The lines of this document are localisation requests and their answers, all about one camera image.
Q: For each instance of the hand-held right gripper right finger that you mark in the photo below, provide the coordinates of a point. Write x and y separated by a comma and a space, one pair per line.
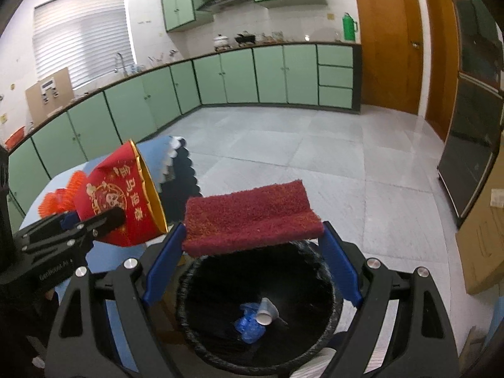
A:
340, 267

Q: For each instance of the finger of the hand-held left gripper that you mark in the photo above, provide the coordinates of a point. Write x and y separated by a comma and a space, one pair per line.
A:
43, 224
106, 218

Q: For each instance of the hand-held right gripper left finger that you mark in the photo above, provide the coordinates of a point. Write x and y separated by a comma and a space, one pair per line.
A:
165, 262

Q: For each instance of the red paper bag gold print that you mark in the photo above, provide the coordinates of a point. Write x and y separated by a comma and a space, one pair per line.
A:
114, 189

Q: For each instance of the black round waste bin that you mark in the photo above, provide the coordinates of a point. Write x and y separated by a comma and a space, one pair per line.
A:
220, 291

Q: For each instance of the dark red scouring pad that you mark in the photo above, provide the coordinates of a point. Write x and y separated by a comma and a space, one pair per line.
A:
252, 216

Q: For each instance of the orange plastic mesh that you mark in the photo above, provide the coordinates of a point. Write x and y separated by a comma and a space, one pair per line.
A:
59, 199

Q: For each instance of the black scalloped cloth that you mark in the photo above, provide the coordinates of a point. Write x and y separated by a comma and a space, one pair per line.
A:
183, 189

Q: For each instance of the light blue scalloped cloth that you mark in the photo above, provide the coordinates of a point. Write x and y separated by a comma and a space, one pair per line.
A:
155, 157

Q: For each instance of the small white plastic cup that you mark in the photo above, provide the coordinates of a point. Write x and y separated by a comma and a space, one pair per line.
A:
267, 311

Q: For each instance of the orange plastic basin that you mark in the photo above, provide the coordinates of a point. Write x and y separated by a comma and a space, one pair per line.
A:
15, 138

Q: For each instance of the crumpled blue plastic wrapper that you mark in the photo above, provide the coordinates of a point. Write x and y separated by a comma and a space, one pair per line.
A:
248, 325

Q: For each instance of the white scalloped cloth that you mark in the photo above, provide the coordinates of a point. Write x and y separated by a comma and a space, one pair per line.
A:
180, 143

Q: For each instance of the large cardboard box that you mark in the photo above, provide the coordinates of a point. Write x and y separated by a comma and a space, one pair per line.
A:
484, 244

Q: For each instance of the metal sink faucet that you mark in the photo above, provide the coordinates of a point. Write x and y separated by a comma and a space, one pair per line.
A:
119, 63

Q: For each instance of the white window blind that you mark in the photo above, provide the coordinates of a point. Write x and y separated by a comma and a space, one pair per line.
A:
78, 35

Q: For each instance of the green drawer unit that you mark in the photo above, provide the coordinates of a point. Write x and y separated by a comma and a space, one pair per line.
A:
334, 76

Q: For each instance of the green base cabinets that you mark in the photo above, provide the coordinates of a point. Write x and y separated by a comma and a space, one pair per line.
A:
236, 75

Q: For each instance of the black refrigerator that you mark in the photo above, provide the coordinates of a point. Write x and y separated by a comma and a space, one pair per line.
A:
472, 106

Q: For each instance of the white cooking pot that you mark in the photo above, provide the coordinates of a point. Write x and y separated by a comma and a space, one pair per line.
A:
221, 42

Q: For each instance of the black wok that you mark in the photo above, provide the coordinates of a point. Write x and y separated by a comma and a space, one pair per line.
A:
245, 39

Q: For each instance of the narrow wooden door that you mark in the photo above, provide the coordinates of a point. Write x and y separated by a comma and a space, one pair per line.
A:
439, 55

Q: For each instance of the green thermos jug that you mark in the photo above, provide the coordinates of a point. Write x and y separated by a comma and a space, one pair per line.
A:
348, 27

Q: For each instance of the group of glass jars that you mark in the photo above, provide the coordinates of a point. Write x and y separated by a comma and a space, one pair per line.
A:
269, 37

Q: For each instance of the range hood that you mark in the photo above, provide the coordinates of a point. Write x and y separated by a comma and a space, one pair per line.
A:
224, 4

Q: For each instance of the green wall cabinets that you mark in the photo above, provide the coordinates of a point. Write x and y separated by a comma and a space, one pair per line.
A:
181, 4

